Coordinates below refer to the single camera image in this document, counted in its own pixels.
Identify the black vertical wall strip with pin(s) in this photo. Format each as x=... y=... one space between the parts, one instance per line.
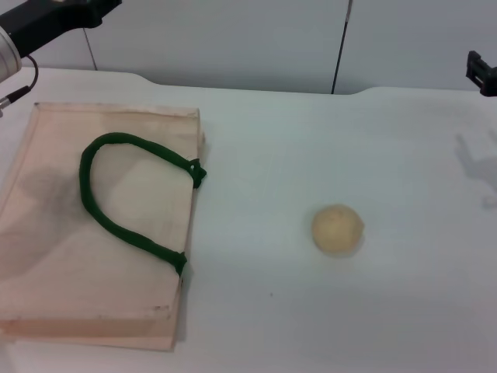
x=341 y=42

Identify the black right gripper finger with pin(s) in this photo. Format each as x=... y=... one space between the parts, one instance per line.
x=487 y=79

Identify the round egg yolk pastry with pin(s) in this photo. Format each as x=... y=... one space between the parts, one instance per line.
x=337 y=229

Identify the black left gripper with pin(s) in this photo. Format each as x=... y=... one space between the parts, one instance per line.
x=46 y=23

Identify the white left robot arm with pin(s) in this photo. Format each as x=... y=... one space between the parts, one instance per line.
x=5 y=58

